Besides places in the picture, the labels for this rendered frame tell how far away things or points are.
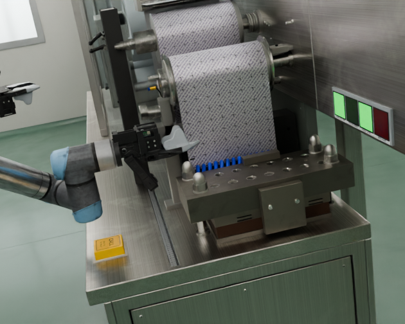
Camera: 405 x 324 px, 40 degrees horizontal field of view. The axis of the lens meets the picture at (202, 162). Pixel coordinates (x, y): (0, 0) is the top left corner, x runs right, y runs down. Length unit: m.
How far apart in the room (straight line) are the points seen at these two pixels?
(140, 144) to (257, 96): 0.32
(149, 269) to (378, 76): 0.63
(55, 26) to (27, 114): 1.12
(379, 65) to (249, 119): 0.47
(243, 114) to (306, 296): 0.47
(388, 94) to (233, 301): 0.58
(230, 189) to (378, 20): 0.49
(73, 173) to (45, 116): 5.72
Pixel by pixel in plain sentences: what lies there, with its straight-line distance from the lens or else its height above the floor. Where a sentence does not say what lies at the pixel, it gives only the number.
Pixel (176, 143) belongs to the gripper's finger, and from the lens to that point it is 1.37.
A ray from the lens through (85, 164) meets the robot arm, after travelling 1.35.
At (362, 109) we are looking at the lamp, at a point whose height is 1.20.
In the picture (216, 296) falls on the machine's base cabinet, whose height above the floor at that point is 0.81.
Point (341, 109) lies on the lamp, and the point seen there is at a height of 1.18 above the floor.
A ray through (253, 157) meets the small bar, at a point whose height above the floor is 1.05.
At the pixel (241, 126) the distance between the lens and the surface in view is 1.42.
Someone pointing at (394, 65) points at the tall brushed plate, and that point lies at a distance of 1.01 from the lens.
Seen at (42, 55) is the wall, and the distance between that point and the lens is 6.95.
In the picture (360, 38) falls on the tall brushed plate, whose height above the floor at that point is 1.34.
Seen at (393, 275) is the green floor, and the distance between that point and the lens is 2.85.
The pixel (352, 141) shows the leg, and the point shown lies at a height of 0.96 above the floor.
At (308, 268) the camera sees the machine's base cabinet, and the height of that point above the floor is 0.82.
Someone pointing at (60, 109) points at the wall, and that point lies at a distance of 7.04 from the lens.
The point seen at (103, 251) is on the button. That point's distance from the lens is 1.33.
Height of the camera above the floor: 1.50
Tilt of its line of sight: 19 degrees down
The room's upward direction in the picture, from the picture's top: 9 degrees counter-clockwise
